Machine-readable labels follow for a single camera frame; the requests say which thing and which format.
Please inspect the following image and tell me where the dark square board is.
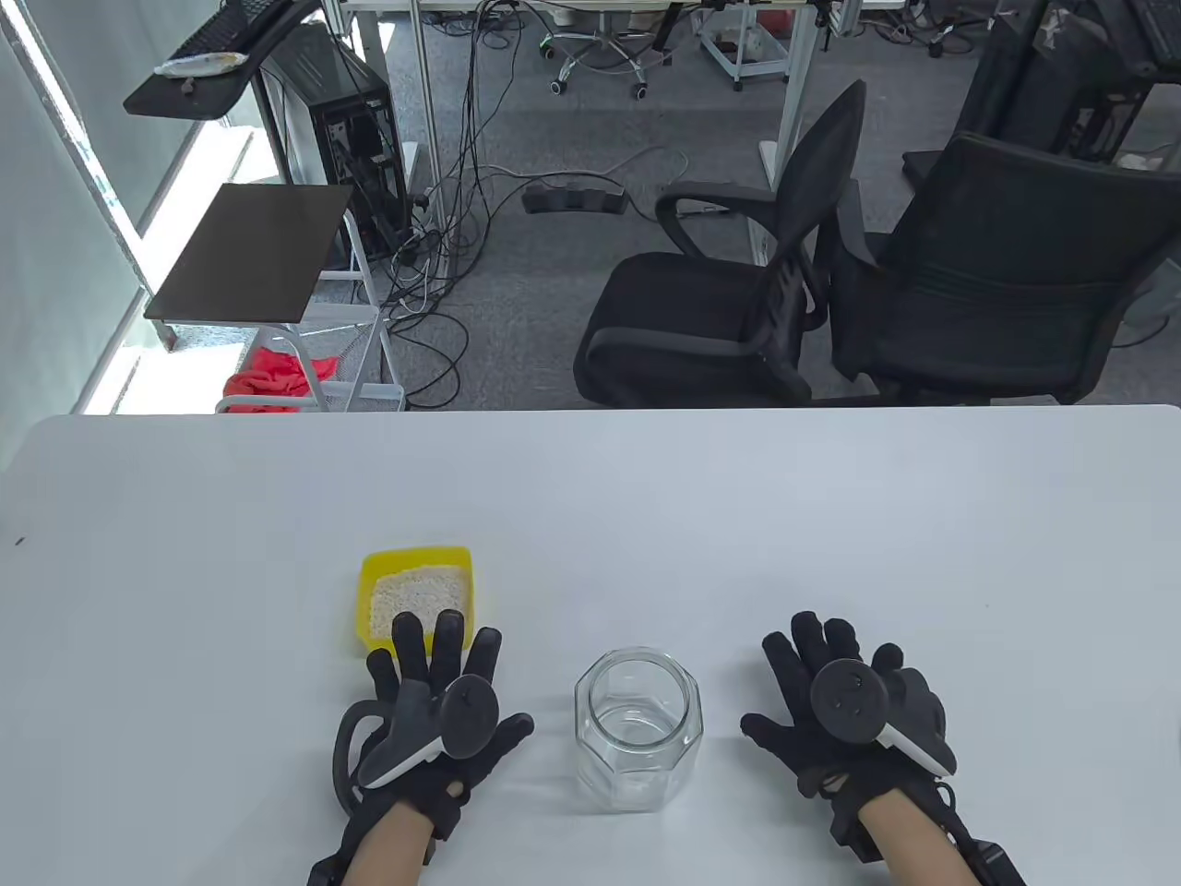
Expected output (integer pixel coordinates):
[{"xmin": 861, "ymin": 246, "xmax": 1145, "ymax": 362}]
[{"xmin": 143, "ymin": 182, "xmax": 354, "ymax": 326}]

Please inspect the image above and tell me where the white wire rack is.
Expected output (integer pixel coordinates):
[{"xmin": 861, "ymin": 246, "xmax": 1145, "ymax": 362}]
[{"xmin": 215, "ymin": 208, "xmax": 407, "ymax": 413}]

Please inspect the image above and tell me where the white plate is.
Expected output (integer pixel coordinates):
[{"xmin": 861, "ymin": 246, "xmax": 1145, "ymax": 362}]
[{"xmin": 153, "ymin": 52, "xmax": 250, "ymax": 78}]

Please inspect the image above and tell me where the clear glass jar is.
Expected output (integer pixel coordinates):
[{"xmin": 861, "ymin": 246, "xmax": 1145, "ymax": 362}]
[{"xmin": 574, "ymin": 648, "xmax": 704, "ymax": 813}]

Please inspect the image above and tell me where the black office chair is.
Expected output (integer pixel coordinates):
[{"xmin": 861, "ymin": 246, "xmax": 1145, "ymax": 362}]
[
  {"xmin": 830, "ymin": 132, "xmax": 1181, "ymax": 405},
  {"xmin": 572, "ymin": 78, "xmax": 868, "ymax": 407}
]

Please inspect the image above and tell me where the black equipment rack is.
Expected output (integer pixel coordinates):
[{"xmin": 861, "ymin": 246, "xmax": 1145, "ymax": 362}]
[{"xmin": 960, "ymin": 0, "xmax": 1181, "ymax": 167}]

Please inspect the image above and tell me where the black stand tray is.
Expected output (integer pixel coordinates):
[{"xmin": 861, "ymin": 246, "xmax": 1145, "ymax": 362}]
[{"xmin": 123, "ymin": 0, "xmax": 324, "ymax": 119}]

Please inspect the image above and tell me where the white rice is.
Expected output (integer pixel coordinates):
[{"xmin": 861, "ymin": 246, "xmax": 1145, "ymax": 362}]
[{"xmin": 370, "ymin": 566, "xmax": 467, "ymax": 642}]

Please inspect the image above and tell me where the person's right forearm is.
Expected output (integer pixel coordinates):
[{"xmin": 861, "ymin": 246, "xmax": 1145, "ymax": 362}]
[{"xmin": 860, "ymin": 786, "xmax": 981, "ymax": 886}]

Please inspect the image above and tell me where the chrome chair base with casters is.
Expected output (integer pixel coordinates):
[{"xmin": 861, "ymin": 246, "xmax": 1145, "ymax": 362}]
[{"xmin": 538, "ymin": 28, "xmax": 674, "ymax": 101}]

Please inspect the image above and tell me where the yellow plastic food container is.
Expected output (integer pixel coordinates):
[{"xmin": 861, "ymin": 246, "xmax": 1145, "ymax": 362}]
[{"xmin": 357, "ymin": 546, "xmax": 476, "ymax": 658}]

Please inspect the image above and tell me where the person's right hand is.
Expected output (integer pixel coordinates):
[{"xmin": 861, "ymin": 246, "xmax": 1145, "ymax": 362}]
[{"xmin": 740, "ymin": 611, "xmax": 956, "ymax": 866}]

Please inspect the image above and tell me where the white frame desk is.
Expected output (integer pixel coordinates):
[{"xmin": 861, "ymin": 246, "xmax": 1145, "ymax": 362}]
[{"xmin": 337, "ymin": 0, "xmax": 914, "ymax": 282}]

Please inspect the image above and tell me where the black white right hand controller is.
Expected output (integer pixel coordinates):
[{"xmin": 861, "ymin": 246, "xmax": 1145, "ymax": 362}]
[{"xmin": 810, "ymin": 657, "xmax": 958, "ymax": 778}]

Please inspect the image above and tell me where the black keyboard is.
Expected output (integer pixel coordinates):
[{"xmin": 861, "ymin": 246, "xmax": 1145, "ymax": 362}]
[{"xmin": 175, "ymin": 0, "xmax": 287, "ymax": 58}]

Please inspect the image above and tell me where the bundle of black floor cables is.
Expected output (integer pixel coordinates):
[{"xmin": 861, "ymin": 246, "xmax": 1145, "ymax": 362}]
[{"xmin": 378, "ymin": 0, "xmax": 518, "ymax": 412}]

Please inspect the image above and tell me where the black power strip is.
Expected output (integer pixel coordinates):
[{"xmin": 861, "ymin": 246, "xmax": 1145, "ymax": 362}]
[{"xmin": 521, "ymin": 183, "xmax": 631, "ymax": 217}]

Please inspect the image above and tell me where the person's left forearm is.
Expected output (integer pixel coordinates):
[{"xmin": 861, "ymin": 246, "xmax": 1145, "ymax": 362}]
[{"xmin": 340, "ymin": 798, "xmax": 435, "ymax": 886}]

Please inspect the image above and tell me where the black white left hand controller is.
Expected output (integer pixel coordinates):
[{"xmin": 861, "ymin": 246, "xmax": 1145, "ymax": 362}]
[{"xmin": 355, "ymin": 674, "xmax": 501, "ymax": 791}]

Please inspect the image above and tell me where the white wheeled cart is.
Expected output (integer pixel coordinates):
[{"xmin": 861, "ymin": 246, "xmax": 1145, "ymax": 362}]
[{"xmin": 694, "ymin": 5, "xmax": 794, "ymax": 91}]

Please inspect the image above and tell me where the black computer tower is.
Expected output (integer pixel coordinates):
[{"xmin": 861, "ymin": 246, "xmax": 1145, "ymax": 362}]
[{"xmin": 254, "ymin": 23, "xmax": 412, "ymax": 269}]

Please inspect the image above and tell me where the red cloth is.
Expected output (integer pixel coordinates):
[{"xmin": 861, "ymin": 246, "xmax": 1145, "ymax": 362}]
[{"xmin": 224, "ymin": 346, "xmax": 340, "ymax": 413}]

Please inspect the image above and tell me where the person's left hand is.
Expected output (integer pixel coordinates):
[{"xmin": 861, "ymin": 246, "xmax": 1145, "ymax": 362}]
[{"xmin": 334, "ymin": 609, "xmax": 536, "ymax": 843}]

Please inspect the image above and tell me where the black white hand controller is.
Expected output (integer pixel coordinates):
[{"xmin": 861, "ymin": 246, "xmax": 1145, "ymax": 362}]
[
  {"xmin": 355, "ymin": 674, "xmax": 501, "ymax": 791},
  {"xmin": 810, "ymin": 657, "xmax": 958, "ymax": 778}
]

